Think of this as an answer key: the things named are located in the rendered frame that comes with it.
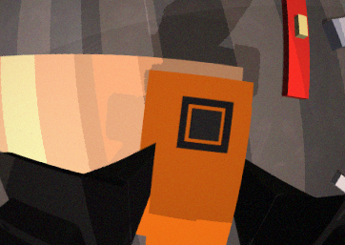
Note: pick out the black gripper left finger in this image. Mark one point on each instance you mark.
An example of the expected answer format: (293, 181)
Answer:
(107, 203)

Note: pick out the tan wooden floor panel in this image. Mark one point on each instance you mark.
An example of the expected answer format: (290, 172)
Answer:
(81, 112)

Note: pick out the white rectangular block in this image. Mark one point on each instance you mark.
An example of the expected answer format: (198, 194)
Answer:
(339, 181)

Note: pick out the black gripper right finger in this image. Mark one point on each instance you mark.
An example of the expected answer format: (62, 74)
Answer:
(272, 212)

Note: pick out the grey flat block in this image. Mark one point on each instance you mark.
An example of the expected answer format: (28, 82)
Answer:
(335, 31)

